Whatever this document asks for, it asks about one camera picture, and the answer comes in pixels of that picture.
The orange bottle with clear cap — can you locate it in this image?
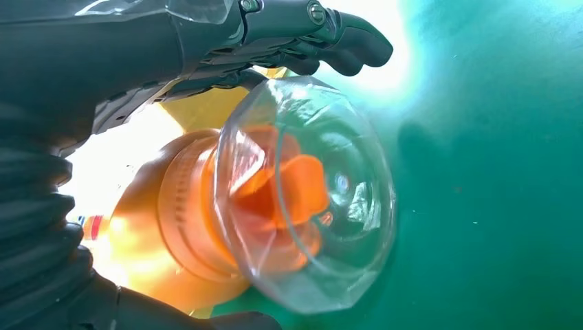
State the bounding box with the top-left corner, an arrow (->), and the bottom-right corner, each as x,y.
59,67 -> 397,320

